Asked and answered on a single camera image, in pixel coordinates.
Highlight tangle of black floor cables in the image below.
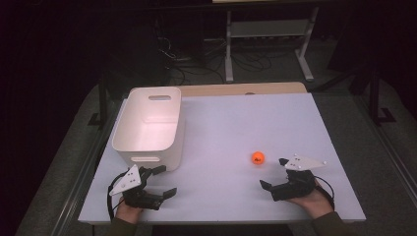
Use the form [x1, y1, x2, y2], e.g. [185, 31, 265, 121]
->
[156, 33, 274, 85]

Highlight orange ball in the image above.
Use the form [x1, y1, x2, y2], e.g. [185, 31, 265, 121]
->
[251, 150, 266, 165]

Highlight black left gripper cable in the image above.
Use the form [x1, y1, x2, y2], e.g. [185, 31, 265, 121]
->
[105, 172, 127, 221]

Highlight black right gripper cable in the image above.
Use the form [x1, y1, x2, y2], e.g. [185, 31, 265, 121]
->
[314, 176, 336, 211]

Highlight black floor stand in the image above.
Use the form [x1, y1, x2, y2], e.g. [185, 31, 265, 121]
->
[368, 67, 397, 126]
[88, 73, 110, 128]

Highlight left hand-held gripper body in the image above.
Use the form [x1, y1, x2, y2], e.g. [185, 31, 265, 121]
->
[108, 164, 163, 211]

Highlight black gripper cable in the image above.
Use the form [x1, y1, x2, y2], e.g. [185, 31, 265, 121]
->
[314, 176, 336, 211]
[105, 172, 127, 221]

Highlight person's left hand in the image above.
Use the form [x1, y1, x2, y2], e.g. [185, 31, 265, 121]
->
[114, 196, 145, 225]

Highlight white table board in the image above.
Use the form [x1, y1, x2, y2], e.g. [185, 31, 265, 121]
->
[78, 92, 367, 226]

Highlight person's right hand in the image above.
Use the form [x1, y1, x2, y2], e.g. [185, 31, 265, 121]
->
[287, 179, 334, 220]

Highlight wooden table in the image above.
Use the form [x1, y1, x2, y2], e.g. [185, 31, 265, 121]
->
[178, 82, 308, 98]

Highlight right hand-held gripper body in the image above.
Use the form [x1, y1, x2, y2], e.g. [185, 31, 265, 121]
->
[270, 153, 328, 202]

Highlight grey metal stand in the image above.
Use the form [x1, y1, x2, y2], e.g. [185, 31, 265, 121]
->
[224, 6, 320, 84]

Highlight white plastic bin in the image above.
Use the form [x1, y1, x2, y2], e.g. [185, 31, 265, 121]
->
[111, 86, 186, 172]

